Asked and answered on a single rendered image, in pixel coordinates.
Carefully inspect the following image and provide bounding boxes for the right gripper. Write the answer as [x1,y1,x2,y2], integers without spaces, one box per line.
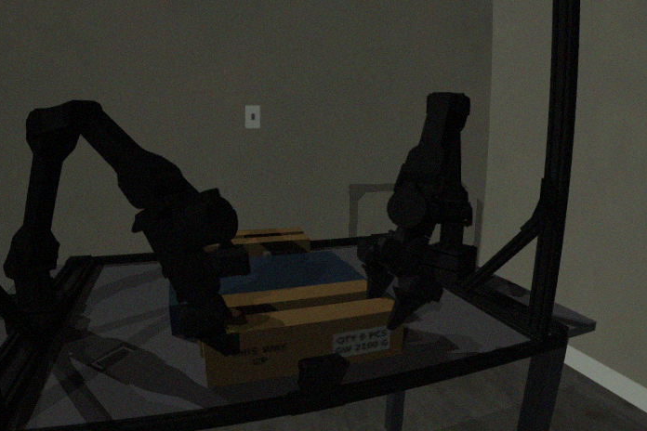
[358,227,443,330]

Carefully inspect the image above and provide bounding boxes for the brown cardboard carton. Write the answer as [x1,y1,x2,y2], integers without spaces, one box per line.
[222,280,367,316]
[234,227,304,239]
[204,234,310,257]
[203,296,404,387]

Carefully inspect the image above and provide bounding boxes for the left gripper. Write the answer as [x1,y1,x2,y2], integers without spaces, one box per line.
[159,248,232,357]

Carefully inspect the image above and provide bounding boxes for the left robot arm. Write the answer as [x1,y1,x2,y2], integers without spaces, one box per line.
[3,100,250,308]

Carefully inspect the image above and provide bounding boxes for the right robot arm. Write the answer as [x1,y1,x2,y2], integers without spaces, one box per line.
[357,92,472,266]

